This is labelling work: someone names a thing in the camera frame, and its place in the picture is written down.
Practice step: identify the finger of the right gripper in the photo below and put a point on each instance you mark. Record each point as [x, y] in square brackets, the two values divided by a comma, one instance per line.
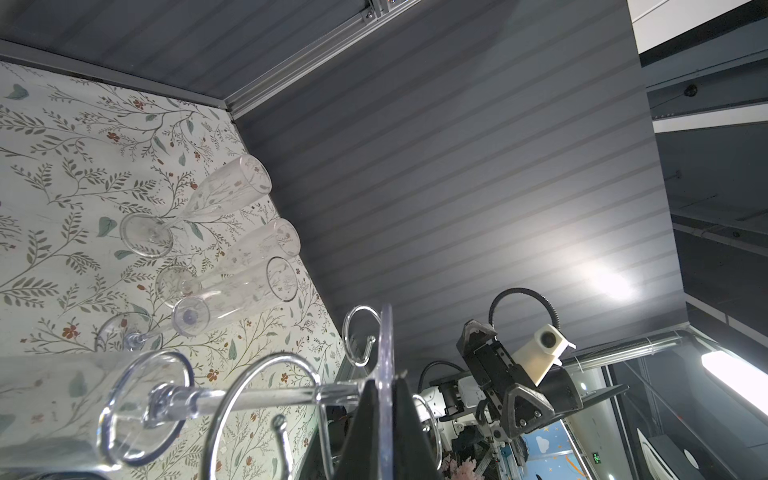
[524, 410]

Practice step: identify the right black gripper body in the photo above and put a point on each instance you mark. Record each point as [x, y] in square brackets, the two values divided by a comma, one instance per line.
[494, 370]

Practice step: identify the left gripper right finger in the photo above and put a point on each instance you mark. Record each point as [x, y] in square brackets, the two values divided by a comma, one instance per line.
[414, 458]

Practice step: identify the floral table mat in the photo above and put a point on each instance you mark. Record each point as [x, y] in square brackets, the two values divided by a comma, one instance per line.
[77, 157]

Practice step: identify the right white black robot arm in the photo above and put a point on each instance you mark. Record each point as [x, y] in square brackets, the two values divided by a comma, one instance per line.
[455, 410]

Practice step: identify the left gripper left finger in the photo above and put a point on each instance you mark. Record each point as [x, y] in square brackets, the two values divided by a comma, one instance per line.
[360, 454]

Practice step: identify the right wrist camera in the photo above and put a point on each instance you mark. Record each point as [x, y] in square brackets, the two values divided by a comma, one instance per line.
[543, 351]

